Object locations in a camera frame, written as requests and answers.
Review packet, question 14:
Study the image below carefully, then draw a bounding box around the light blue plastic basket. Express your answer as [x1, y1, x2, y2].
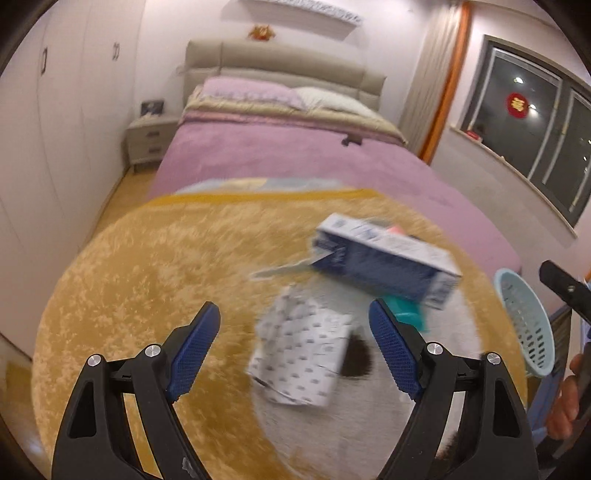
[493, 269, 555, 378]

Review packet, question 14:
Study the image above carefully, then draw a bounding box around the blue plastic stool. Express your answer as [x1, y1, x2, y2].
[526, 376, 557, 446]

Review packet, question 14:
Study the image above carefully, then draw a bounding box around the person's right hand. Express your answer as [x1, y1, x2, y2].
[549, 354, 587, 439]

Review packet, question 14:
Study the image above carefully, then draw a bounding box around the white wardrobe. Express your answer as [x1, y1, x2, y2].
[0, 0, 144, 352]

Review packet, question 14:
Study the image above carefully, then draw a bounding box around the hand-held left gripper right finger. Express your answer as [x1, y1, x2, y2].
[368, 298, 541, 480]

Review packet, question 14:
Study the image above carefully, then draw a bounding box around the beige padded headboard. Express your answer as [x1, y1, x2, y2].
[185, 39, 386, 112]

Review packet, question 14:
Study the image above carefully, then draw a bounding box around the teal plastic bowl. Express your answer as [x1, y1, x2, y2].
[383, 295, 432, 330]

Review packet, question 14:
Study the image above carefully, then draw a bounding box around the white pillow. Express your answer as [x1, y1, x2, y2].
[295, 87, 375, 116]

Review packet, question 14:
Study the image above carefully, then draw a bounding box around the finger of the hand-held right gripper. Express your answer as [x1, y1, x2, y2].
[539, 260, 591, 324]

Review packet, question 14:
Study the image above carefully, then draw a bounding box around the white wall shelf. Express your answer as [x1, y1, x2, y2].
[240, 0, 363, 26]

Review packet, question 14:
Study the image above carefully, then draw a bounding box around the dark framed window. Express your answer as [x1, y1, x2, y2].
[459, 34, 591, 227]

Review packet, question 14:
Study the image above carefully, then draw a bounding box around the beige and orange curtain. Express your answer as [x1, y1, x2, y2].
[399, 0, 472, 164]

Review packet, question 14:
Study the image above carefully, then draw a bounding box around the folded beige blanket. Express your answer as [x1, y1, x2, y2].
[180, 95, 407, 144]

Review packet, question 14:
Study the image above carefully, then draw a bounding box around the beige nightstand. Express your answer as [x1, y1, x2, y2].
[126, 115, 181, 172]

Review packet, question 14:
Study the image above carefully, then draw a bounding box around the white polka dot box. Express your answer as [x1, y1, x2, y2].
[247, 284, 354, 408]

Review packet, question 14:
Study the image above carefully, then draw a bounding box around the round yellow shaggy rug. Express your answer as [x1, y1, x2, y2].
[32, 178, 529, 480]

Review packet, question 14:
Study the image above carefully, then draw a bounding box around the purple pillow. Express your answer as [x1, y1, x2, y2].
[203, 76, 305, 109]

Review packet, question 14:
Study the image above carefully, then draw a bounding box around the round red window decoration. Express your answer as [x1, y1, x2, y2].
[505, 92, 530, 116]

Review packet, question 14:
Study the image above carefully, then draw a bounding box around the bed with purple cover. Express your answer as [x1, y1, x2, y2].
[148, 39, 522, 278]

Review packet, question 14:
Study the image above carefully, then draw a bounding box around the blue and white carton box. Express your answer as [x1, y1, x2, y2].
[311, 213, 462, 309]

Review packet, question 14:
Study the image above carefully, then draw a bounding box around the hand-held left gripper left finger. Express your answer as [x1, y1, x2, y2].
[51, 302, 220, 480]

